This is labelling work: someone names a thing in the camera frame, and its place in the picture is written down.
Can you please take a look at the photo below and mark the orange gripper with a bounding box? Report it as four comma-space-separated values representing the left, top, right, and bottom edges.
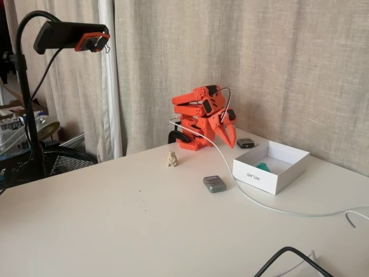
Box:
207, 107, 238, 149

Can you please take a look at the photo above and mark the grey metal tin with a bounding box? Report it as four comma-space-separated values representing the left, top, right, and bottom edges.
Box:
202, 175, 227, 194

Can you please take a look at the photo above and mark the white cardboard box bin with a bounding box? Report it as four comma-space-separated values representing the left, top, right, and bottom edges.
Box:
232, 140, 311, 196

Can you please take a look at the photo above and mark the small black device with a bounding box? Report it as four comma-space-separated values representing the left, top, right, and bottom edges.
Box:
236, 137, 256, 149

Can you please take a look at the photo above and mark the small beige bear figurine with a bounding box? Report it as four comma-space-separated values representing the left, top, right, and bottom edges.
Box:
166, 149, 179, 168

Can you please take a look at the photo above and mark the wide beige linen curtain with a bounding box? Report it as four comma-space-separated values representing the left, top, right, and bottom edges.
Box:
114, 0, 369, 177

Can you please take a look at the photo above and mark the white sheer curtain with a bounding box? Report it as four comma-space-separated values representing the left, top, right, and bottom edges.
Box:
97, 0, 128, 163

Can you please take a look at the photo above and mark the black fan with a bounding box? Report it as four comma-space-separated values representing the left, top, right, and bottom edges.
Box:
0, 145, 99, 188

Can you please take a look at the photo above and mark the metal lamp shade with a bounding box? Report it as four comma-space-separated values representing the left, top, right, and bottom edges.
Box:
33, 115, 61, 143

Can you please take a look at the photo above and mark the brown cardboard box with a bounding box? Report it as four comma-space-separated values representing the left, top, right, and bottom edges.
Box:
0, 82, 48, 118

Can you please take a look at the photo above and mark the long white cable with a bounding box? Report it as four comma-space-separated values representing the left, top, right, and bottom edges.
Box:
168, 116, 369, 217

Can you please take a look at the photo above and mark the thick black cable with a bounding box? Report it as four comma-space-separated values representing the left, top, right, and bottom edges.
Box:
253, 246, 335, 277

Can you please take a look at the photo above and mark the short white cable end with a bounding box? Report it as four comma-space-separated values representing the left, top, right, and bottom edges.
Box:
345, 210, 369, 229

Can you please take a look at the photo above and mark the black gooseneck camera stand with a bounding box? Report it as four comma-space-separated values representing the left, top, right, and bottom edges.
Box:
5, 0, 101, 139

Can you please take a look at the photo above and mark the black camera with orange mount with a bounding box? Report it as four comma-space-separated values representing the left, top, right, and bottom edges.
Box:
33, 20, 111, 55

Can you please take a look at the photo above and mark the black camera cable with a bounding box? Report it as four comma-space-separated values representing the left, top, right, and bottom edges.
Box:
28, 47, 65, 104

